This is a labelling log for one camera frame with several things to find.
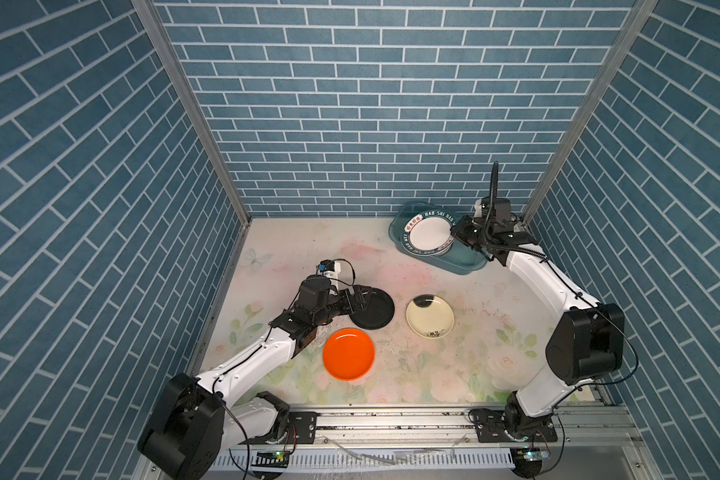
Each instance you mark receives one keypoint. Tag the cream plate black flower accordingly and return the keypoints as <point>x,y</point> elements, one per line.
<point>430,316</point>

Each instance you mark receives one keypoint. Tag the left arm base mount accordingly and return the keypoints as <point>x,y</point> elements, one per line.
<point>298,428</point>

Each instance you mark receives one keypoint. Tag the orange round plate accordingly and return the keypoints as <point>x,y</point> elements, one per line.
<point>348,354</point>

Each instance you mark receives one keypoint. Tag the translucent teal plastic bin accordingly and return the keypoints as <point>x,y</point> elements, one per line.
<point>459,259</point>

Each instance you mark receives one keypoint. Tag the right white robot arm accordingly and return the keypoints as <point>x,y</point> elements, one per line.
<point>586,344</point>

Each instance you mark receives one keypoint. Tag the black round plate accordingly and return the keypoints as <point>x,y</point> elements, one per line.
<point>377,314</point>

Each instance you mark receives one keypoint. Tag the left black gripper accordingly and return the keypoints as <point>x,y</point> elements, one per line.
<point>359,304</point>

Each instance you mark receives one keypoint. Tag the green rim HAO SHI plate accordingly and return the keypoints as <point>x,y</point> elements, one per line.
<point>428,233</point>

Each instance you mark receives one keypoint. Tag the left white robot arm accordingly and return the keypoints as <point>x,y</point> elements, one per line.
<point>196,417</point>

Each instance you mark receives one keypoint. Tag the aluminium front rail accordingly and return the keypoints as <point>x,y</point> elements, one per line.
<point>595,441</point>

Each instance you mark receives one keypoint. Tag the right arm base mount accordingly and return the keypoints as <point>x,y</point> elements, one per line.
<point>511,425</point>

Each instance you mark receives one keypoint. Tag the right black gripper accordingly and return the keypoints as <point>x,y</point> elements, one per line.
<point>462,226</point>

